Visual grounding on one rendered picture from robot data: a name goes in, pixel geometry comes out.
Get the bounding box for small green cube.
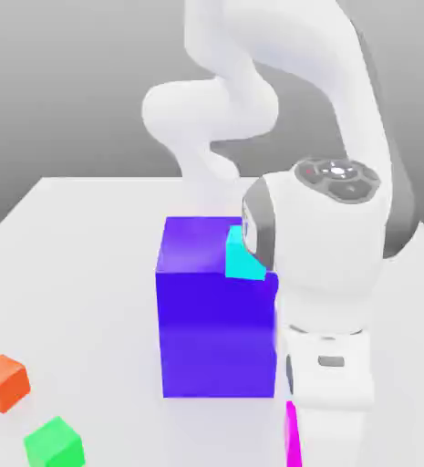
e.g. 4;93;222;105
23;415;87;467

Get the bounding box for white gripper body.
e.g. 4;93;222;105
294;403;368;467

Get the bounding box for small magenta cube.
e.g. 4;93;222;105
284;400;303;467

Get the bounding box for small cyan cube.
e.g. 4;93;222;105
224;224;267;282

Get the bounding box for small orange cube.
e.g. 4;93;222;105
0;353;32;415

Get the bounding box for large blue box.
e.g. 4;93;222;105
155;215;280;400

